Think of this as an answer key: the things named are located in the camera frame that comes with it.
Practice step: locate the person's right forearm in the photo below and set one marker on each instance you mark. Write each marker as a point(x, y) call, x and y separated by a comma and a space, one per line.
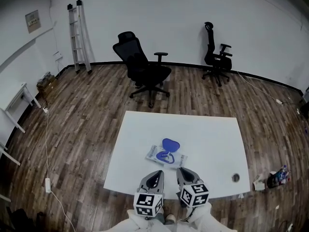
point(205, 216)

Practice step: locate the brown cardboard box stack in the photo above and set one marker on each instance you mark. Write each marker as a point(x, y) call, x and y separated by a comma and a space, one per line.
point(47, 86)

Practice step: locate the white table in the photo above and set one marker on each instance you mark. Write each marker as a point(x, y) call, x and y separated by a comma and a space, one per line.
point(205, 141)

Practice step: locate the white crumpled paper box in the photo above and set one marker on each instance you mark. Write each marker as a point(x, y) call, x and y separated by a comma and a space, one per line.
point(259, 182)

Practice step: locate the grey wall poster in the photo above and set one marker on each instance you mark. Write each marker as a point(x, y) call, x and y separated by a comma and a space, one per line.
point(33, 21)

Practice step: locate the white wall outlet box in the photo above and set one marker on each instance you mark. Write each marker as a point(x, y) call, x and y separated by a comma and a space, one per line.
point(57, 56)

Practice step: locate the black wide-back office chair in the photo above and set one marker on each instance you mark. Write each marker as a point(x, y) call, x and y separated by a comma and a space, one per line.
point(144, 69)

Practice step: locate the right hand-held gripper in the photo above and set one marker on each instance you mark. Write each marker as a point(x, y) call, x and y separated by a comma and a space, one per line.
point(194, 194)

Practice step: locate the white power strip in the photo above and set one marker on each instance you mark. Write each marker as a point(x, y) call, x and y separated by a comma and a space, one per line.
point(48, 185)
point(45, 109)
point(280, 102)

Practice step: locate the person's left forearm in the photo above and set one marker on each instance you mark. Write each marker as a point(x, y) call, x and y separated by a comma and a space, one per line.
point(135, 223)

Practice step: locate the small white desk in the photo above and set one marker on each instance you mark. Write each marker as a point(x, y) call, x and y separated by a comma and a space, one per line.
point(12, 95)
point(9, 158)

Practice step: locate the white paper scrap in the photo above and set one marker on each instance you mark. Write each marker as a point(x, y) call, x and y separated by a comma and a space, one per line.
point(240, 196)

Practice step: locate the black bin of plastic bottles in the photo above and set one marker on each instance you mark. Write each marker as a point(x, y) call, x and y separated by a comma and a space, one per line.
point(278, 178)

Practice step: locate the aluminium ladder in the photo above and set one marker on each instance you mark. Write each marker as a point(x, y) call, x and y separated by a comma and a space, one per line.
point(77, 37)

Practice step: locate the black slim-back office chair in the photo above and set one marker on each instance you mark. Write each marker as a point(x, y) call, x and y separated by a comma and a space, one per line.
point(217, 59)

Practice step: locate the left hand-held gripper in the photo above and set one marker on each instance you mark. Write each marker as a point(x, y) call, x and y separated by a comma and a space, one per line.
point(147, 204)

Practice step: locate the person's shoe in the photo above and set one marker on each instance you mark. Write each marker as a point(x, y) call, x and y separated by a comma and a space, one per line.
point(171, 218)

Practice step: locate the blue object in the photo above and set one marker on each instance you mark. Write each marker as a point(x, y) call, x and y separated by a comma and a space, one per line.
point(154, 153)

